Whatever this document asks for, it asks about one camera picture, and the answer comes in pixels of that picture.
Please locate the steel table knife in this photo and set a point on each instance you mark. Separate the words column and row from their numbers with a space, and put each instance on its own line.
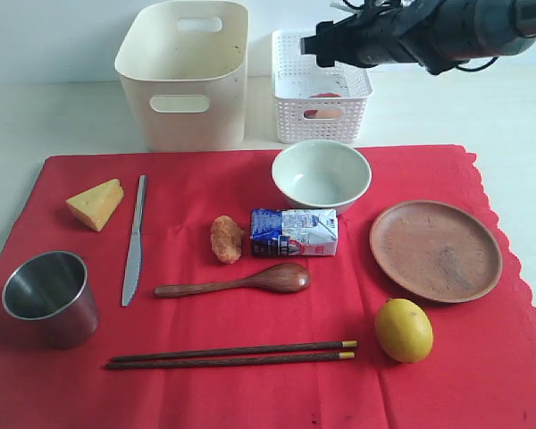
column 134, row 257

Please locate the brown wooden spoon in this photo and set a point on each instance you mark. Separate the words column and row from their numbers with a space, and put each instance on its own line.
column 280, row 278

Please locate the cream plastic bin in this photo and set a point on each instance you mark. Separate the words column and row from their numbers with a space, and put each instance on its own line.
column 183, row 68

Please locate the white ceramic bowl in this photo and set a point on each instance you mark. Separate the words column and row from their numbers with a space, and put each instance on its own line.
column 321, row 174

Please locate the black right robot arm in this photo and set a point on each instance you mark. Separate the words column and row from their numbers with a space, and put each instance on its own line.
column 438, row 35

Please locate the stainless steel cup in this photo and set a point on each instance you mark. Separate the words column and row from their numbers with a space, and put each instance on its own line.
column 51, row 292

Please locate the fried chicken nugget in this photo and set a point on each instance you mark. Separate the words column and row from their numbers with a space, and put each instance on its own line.
column 226, row 239

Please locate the dark wooden chopstick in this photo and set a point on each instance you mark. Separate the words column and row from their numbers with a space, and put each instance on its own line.
column 262, row 349
column 233, row 361

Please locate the white perforated basket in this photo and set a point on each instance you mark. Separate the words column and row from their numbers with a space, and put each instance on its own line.
column 295, row 77

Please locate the brown wooden plate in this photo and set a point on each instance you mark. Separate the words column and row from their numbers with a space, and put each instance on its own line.
column 436, row 251

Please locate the blue white milk carton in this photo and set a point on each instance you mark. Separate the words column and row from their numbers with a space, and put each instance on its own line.
column 294, row 232

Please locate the brown egg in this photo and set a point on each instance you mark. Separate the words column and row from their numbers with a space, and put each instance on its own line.
column 314, row 114

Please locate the red table cloth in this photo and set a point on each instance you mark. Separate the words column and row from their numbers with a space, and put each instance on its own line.
column 481, row 372

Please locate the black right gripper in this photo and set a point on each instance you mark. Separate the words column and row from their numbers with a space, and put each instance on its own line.
column 368, row 39

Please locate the upper dark wooden chopstick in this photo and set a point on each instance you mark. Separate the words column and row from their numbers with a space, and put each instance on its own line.
column 262, row 349

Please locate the lower dark wooden chopstick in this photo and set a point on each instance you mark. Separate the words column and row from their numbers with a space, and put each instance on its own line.
column 233, row 361

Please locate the yellow lemon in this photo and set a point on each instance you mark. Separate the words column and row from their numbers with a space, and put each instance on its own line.
column 403, row 331

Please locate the yellow cheese wedge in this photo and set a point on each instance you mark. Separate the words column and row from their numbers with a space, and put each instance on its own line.
column 94, row 207

